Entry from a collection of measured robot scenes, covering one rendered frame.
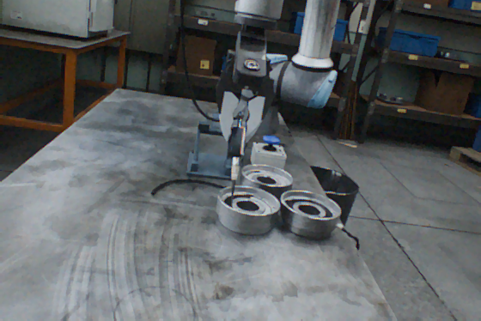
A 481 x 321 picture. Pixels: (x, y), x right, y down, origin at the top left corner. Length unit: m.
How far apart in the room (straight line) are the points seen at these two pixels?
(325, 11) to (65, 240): 0.82
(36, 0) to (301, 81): 2.12
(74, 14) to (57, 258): 2.39
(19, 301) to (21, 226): 0.16
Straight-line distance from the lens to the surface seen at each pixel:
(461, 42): 5.46
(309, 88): 1.16
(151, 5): 4.49
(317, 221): 0.69
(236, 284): 0.57
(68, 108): 2.73
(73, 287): 0.55
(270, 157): 0.93
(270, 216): 0.67
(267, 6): 0.66
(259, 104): 0.69
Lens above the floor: 1.14
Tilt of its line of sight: 16 degrees down
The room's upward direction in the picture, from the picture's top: 10 degrees clockwise
